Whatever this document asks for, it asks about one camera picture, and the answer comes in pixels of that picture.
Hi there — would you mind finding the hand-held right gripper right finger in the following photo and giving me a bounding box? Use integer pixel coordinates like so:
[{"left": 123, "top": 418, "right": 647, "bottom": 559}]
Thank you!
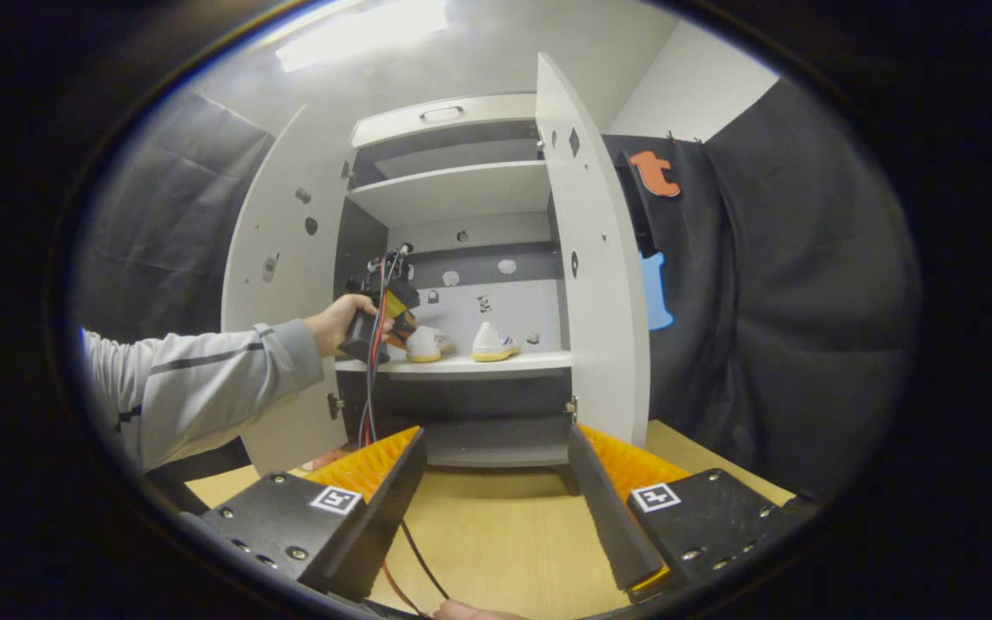
[{"left": 567, "top": 422, "right": 798, "bottom": 604}]

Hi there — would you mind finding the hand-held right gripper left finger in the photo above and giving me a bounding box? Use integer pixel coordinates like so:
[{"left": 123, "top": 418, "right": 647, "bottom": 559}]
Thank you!
[{"left": 179, "top": 425, "right": 430, "bottom": 604}]

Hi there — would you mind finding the white striped shoe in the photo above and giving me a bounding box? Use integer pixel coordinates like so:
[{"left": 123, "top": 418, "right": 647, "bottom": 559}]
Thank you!
[
  {"left": 406, "top": 325, "right": 454, "bottom": 363},
  {"left": 471, "top": 321, "right": 521, "bottom": 363}
]

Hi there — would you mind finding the white shoe cabinet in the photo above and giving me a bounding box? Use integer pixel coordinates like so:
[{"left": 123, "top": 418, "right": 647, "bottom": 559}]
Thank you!
[{"left": 334, "top": 93, "right": 579, "bottom": 470}]

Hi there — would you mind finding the white cabinet door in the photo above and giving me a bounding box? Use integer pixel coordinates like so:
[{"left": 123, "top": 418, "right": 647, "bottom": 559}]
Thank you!
[
  {"left": 535, "top": 52, "right": 652, "bottom": 449},
  {"left": 220, "top": 103, "right": 359, "bottom": 474}
]

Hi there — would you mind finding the white cabinet shelf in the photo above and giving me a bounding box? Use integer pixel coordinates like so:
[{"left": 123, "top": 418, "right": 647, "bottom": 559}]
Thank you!
[
  {"left": 345, "top": 160, "right": 553, "bottom": 229},
  {"left": 334, "top": 349, "right": 573, "bottom": 381}
]

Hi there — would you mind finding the pink and green packet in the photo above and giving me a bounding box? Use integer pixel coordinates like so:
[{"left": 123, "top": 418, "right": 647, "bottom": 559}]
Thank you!
[{"left": 300, "top": 448, "right": 350, "bottom": 473}]

